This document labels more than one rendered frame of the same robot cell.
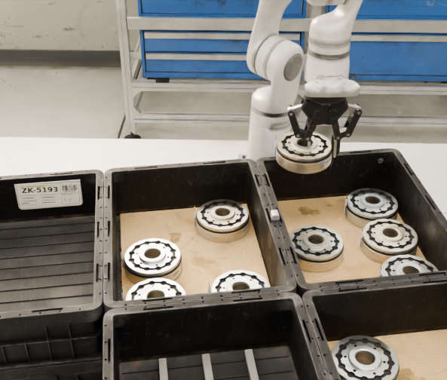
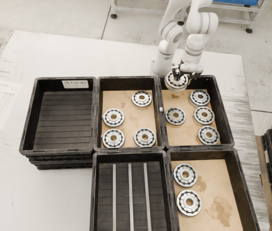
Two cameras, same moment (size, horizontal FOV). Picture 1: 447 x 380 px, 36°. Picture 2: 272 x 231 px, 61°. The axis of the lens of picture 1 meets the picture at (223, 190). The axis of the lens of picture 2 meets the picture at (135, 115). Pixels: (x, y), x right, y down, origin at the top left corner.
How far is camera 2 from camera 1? 0.45 m
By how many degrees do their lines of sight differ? 25
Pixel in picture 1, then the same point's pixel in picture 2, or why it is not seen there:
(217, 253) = (138, 115)
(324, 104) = not seen: hidden behind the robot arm
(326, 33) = (193, 46)
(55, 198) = (78, 85)
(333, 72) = (193, 60)
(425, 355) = (207, 170)
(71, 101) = not seen: outside the picture
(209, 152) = (141, 51)
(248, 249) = (150, 114)
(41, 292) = (72, 127)
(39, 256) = (72, 110)
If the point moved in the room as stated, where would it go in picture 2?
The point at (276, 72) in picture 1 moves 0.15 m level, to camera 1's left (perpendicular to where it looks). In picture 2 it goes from (170, 41) to (138, 37)
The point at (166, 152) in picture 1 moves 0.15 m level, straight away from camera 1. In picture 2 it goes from (123, 49) to (124, 34)
